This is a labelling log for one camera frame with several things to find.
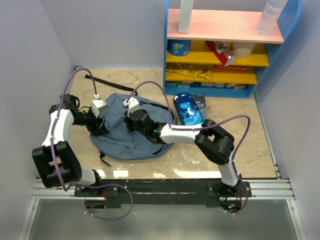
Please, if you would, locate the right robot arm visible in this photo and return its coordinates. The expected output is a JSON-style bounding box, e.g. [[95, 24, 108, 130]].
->
[[124, 109, 241, 197]]

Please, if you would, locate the red silver snack box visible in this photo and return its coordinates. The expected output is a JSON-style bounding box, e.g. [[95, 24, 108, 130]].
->
[[204, 40, 236, 66]]

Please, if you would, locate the white round container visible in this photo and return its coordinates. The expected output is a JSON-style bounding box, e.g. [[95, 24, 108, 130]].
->
[[230, 42, 256, 58]]

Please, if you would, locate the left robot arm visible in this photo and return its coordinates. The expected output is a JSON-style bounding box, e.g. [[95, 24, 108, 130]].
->
[[32, 94, 108, 196]]

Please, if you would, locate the dark blue book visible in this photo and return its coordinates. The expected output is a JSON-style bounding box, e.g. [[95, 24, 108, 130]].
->
[[178, 93, 208, 125]]

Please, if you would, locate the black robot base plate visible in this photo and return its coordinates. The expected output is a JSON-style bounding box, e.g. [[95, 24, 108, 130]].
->
[[74, 178, 252, 210]]

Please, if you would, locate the blue dinosaur pencil case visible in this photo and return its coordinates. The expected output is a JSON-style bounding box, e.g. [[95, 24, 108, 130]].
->
[[173, 92, 204, 126]]

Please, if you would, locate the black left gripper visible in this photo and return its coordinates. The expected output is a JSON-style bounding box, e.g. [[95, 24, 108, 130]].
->
[[72, 106, 110, 137]]

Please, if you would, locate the purple cable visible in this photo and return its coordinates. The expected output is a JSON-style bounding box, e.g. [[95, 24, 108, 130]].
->
[[49, 68, 134, 221], [126, 80, 251, 216]]

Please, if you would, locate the yellow chips bag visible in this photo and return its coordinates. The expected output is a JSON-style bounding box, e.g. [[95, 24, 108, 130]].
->
[[166, 62, 213, 80]]

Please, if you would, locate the blue snack can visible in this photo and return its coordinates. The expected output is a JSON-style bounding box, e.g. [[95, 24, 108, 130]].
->
[[167, 39, 191, 57]]

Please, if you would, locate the red flat box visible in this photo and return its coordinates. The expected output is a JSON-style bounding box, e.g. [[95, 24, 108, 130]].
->
[[214, 64, 250, 71]]

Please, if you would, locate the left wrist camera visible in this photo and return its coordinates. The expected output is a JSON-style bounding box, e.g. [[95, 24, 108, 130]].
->
[[91, 99, 108, 118]]

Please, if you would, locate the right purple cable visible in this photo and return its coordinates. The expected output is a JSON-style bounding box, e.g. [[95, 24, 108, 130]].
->
[[126, 80, 251, 216]]

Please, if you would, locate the white tall bottle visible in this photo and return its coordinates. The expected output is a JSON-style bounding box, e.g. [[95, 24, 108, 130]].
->
[[178, 0, 194, 34]]

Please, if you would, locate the blue wooden shelf unit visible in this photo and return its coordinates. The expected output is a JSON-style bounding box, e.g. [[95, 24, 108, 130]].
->
[[163, 0, 303, 98]]

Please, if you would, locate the clear plastic water bottle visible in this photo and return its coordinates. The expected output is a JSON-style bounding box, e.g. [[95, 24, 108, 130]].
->
[[255, 0, 288, 36]]

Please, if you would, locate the aluminium rail frame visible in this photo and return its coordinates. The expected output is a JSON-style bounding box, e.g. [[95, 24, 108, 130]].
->
[[19, 145, 306, 240]]

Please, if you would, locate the blue fabric backpack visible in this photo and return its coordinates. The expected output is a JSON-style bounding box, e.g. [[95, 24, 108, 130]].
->
[[90, 77, 176, 165]]

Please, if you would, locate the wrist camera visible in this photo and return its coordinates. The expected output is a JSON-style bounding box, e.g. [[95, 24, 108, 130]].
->
[[91, 99, 108, 118], [122, 97, 140, 118]]

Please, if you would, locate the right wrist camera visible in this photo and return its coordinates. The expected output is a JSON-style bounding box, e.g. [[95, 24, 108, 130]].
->
[[122, 97, 140, 118]]

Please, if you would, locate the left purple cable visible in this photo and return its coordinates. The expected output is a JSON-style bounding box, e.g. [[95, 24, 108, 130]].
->
[[49, 68, 134, 221]]

